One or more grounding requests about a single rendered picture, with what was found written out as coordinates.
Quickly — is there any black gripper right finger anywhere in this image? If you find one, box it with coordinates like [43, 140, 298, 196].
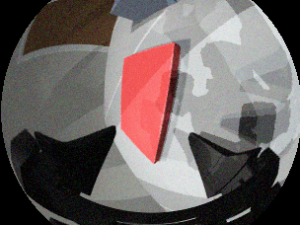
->
[188, 132, 261, 198]

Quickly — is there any red box lid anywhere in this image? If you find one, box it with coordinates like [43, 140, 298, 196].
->
[121, 42, 181, 164]

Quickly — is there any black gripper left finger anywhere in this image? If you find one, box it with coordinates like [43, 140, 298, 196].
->
[35, 125, 115, 195]

